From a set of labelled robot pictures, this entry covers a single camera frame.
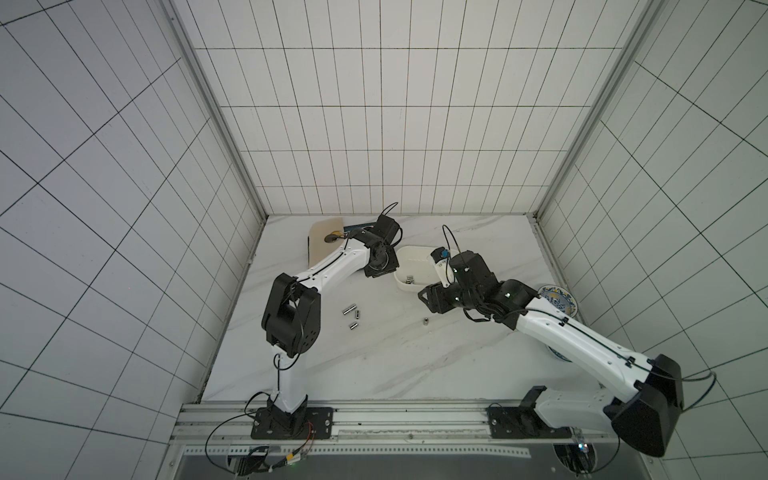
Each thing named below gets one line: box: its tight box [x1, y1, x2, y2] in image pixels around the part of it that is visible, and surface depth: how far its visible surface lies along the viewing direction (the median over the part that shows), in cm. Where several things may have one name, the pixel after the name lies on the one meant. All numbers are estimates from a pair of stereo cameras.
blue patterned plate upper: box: [538, 284, 579, 318], surface depth 96 cm
